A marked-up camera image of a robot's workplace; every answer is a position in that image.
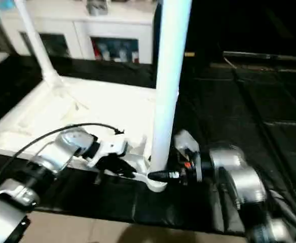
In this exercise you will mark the white compartment tray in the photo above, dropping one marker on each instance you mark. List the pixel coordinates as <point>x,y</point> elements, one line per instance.
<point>87,111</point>

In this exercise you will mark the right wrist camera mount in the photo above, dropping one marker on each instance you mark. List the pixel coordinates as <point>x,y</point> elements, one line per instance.
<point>186,142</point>

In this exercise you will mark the black work mat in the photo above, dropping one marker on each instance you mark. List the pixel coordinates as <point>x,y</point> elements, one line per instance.
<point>239,111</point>

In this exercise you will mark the small red bottle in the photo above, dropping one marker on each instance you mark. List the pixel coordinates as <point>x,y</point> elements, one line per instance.
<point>97,50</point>

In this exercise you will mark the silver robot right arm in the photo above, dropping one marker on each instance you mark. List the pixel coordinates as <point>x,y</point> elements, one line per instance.
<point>244,182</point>

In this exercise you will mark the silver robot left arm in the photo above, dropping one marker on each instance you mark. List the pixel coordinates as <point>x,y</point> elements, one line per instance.
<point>51,157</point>

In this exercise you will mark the silver crumpled object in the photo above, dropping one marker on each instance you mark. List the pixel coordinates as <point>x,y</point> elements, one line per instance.
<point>97,6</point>

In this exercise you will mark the small tan tag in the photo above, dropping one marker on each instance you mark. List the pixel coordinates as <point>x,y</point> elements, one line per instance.
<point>189,54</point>

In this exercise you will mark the white glass-door cabinet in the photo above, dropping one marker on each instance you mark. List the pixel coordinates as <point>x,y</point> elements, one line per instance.
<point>87,28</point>

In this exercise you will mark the long black bar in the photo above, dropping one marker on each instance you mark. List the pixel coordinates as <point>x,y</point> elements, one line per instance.
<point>269,55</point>

